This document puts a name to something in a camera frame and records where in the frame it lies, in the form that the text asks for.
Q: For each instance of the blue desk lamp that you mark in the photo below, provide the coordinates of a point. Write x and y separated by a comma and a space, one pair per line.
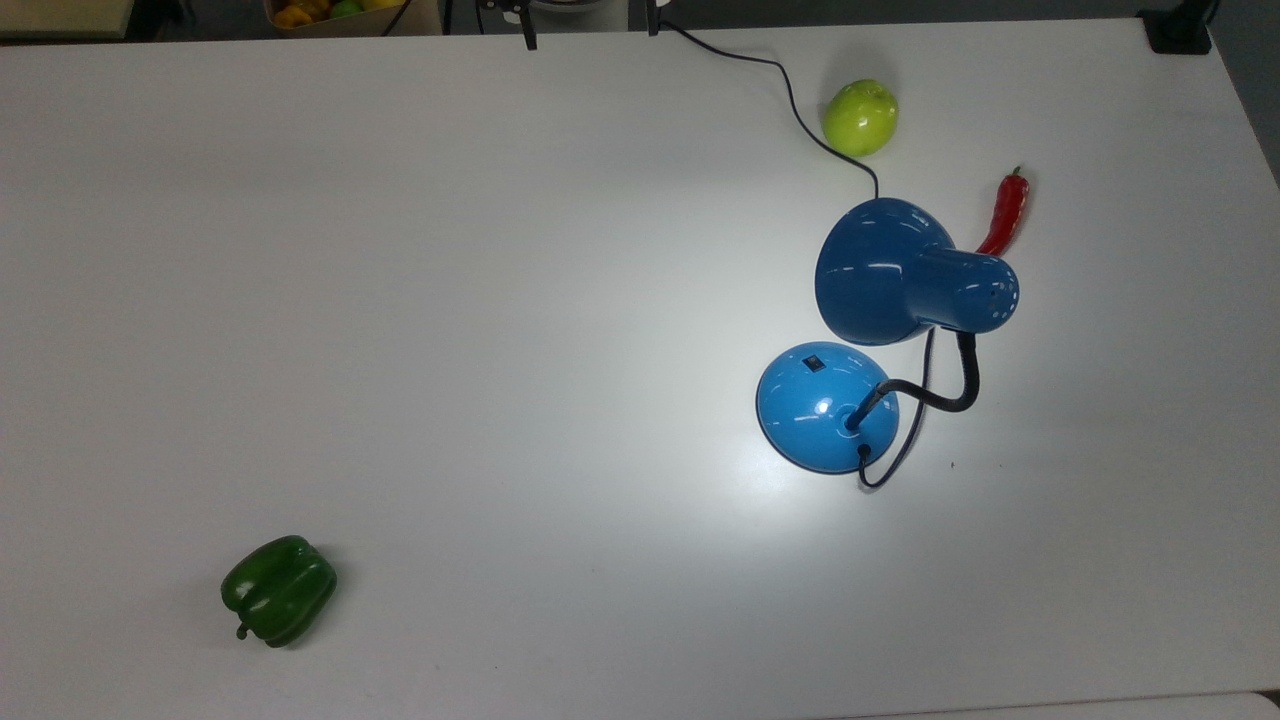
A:
880, 270

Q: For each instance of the green apple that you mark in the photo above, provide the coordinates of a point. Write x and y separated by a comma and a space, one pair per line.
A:
860, 118

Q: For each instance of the red chili pepper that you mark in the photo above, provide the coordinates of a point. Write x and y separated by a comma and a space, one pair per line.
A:
1010, 205

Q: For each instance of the green bell pepper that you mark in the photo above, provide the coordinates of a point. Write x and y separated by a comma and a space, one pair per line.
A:
280, 590

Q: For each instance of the cardboard box with fruit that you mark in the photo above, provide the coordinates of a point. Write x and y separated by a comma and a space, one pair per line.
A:
330, 22

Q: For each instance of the white adjacent table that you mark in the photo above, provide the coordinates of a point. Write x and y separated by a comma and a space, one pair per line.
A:
1100, 707

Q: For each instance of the beige board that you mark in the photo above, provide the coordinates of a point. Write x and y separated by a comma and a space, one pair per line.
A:
60, 18

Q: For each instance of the black base mount bracket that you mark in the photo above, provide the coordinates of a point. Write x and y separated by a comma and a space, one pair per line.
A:
527, 30
653, 18

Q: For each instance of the black camera stand clamp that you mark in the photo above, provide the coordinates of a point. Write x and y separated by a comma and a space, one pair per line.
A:
1178, 32

